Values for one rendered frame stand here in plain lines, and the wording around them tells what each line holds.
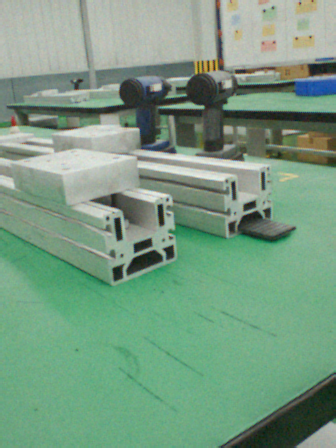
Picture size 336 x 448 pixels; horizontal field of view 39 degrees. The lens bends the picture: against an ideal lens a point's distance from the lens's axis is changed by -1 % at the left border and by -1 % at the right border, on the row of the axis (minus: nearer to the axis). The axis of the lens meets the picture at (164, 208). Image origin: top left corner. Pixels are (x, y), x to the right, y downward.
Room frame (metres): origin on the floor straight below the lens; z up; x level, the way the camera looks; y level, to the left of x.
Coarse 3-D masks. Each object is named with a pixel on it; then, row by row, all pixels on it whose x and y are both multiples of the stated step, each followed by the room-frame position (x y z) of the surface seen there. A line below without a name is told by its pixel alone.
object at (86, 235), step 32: (0, 160) 0.96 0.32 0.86; (0, 192) 0.77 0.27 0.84; (128, 192) 0.59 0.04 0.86; (0, 224) 0.76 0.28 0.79; (32, 224) 0.67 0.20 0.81; (64, 224) 0.57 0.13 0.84; (96, 224) 0.51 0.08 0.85; (128, 224) 0.56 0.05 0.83; (160, 224) 0.55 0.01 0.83; (64, 256) 0.58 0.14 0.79; (96, 256) 0.51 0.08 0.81; (128, 256) 0.51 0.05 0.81; (160, 256) 0.55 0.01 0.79
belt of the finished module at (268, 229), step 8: (248, 216) 0.67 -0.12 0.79; (240, 224) 0.64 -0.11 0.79; (248, 224) 0.64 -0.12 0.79; (256, 224) 0.63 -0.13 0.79; (264, 224) 0.63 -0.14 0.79; (272, 224) 0.63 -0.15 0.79; (280, 224) 0.62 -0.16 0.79; (248, 232) 0.61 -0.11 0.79; (256, 232) 0.60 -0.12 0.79; (264, 232) 0.60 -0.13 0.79; (272, 232) 0.60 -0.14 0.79; (280, 232) 0.59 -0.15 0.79; (288, 232) 0.60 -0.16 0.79
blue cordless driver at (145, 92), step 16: (128, 80) 1.07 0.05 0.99; (144, 80) 1.08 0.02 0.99; (160, 80) 1.14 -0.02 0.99; (128, 96) 1.06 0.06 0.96; (144, 96) 1.06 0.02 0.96; (160, 96) 1.13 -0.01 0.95; (144, 112) 1.09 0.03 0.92; (144, 128) 1.08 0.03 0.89; (144, 144) 1.08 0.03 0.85; (160, 144) 1.10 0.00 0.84
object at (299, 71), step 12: (276, 72) 5.44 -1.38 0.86; (288, 72) 5.29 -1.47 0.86; (300, 72) 5.24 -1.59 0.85; (312, 132) 4.61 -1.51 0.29; (300, 144) 4.71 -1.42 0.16; (312, 144) 4.58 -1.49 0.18; (324, 144) 4.45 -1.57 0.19; (300, 156) 4.71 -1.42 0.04; (312, 156) 4.58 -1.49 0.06; (324, 156) 4.45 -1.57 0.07
